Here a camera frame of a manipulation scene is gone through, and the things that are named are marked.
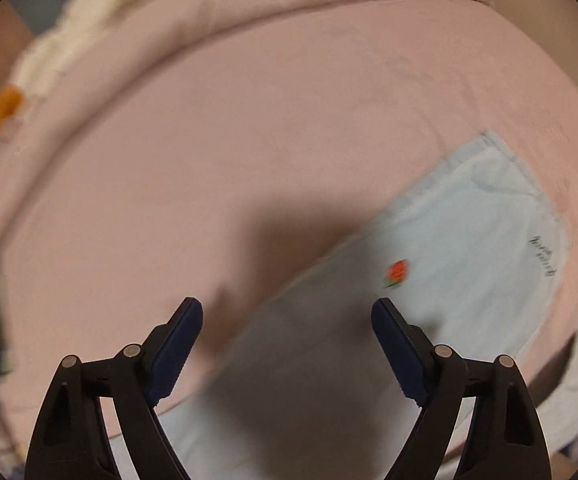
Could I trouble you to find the light blue strawberry pants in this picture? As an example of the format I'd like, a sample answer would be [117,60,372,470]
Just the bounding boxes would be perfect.
[160,132,573,479]

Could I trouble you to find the pink bed sheet mattress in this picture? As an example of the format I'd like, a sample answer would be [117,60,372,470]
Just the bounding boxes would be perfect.
[0,0,578,441]

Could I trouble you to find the white goose plush toy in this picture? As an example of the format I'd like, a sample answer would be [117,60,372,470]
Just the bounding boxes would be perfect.
[0,0,129,128]

